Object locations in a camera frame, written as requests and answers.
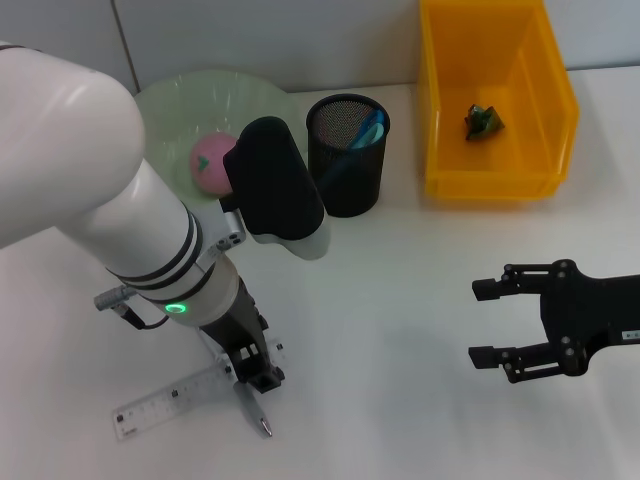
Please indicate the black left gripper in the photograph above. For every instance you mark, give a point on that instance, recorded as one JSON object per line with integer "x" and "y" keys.
{"x": 240, "y": 320}

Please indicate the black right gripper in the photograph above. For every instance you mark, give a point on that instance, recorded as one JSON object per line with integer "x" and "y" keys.
{"x": 590, "y": 315}

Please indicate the transparent plastic ruler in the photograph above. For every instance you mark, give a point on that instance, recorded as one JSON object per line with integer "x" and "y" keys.
{"x": 165, "y": 400}

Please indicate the green plastic wrapper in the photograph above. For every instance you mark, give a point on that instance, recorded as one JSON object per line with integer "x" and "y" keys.
{"x": 482, "y": 125}

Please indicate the pink peach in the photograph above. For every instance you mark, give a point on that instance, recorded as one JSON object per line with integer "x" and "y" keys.
{"x": 210, "y": 165}

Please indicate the blue scissors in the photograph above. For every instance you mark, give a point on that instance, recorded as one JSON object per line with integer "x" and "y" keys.
{"x": 370, "y": 135}

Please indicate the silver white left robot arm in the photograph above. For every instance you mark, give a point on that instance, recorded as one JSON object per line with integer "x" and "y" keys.
{"x": 75, "y": 150}

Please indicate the grey clear ballpoint pen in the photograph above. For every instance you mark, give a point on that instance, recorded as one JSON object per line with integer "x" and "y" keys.
{"x": 252, "y": 405}

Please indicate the black mesh pen holder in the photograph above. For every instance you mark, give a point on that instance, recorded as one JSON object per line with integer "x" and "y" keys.
{"x": 360, "y": 190}

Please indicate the pale green glass fruit bowl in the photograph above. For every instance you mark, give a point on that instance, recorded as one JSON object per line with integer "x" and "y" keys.
{"x": 200, "y": 100}

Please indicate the yellow plastic bin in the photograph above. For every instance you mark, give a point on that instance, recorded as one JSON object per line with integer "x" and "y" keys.
{"x": 500, "y": 165}

